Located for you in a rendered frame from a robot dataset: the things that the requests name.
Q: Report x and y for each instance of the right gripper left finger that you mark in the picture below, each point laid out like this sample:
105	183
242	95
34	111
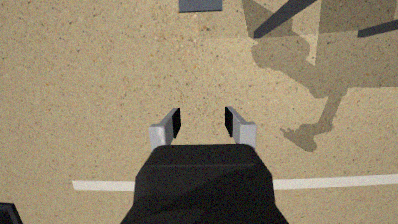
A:
160	134

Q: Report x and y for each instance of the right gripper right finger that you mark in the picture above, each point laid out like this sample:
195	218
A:
246	134

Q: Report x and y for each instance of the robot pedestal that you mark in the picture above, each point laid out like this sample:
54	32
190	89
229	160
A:
199	5

